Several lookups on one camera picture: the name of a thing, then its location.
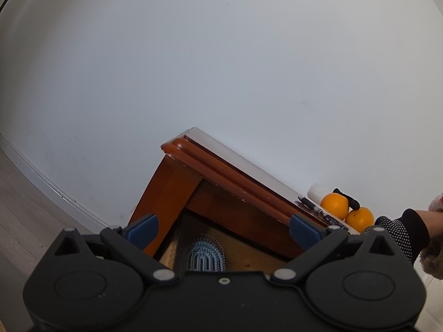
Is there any gloved hand, black dotted glove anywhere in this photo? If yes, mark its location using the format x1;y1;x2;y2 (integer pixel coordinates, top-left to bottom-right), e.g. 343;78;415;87
375;209;430;264

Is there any brown wooden nightstand cabinet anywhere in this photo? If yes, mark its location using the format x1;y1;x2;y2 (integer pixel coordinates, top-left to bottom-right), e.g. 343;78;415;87
127;126;347;273

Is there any blue hair brush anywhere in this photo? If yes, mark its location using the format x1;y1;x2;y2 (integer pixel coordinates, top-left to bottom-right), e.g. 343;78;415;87
184;235;226;272

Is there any white roll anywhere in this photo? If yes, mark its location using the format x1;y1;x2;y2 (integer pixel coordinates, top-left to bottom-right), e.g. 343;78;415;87
306;184;333;205

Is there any furry brown sleeve forearm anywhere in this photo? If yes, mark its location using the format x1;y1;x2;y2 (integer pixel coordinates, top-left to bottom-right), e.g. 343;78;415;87
414;193;443;281

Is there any black marker pen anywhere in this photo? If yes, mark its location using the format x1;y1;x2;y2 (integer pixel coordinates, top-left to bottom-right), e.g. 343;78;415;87
298;197;349;231

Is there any orange fruit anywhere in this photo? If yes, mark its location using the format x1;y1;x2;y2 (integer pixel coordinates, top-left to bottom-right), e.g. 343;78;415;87
320;193;349;220
345;207;375;233

